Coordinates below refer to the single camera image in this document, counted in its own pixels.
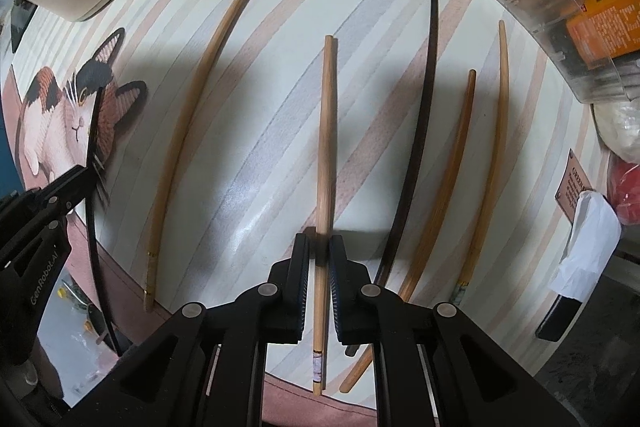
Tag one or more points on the dark wooden chopstick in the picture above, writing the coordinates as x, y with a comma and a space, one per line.
425, 107
96, 287

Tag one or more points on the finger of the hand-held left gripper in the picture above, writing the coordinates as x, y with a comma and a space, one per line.
70, 187

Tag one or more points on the plastic bag of white powder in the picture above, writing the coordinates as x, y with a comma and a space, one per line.
622, 127

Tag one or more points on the brown card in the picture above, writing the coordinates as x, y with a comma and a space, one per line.
570, 187

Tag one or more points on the blue kitchen cabinet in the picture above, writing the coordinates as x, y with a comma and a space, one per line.
7, 157

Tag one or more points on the striped cat-print table mat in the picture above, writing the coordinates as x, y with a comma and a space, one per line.
280, 107

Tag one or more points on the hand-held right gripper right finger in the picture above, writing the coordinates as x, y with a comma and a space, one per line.
336, 287

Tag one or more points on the black phone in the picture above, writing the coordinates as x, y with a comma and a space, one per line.
557, 319

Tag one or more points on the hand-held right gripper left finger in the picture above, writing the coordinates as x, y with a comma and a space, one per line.
302, 287

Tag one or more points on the white paper tissue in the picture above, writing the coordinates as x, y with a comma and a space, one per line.
590, 247

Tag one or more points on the red plastic bag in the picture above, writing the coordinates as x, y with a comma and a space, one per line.
627, 194

